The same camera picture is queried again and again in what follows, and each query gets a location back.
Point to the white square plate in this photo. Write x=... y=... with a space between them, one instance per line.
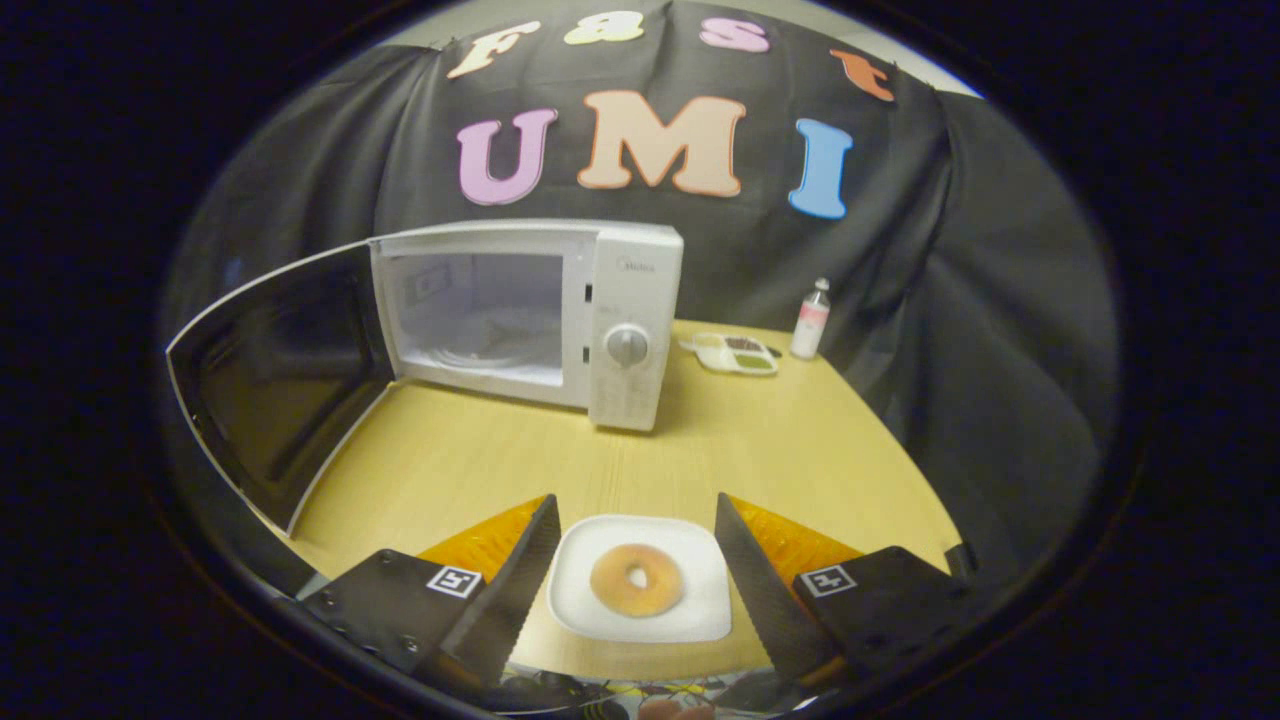
x=700 y=600

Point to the small clear pink-label bottle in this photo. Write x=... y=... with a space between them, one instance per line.
x=810 y=325

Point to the glazed donut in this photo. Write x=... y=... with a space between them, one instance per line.
x=610 y=585

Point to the white compartment tray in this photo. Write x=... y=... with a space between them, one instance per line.
x=735 y=353

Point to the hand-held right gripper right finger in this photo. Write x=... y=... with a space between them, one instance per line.
x=770 y=610

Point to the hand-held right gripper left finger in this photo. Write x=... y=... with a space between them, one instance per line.
x=505 y=610

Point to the white microwave oven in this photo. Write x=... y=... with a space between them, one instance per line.
x=635 y=290

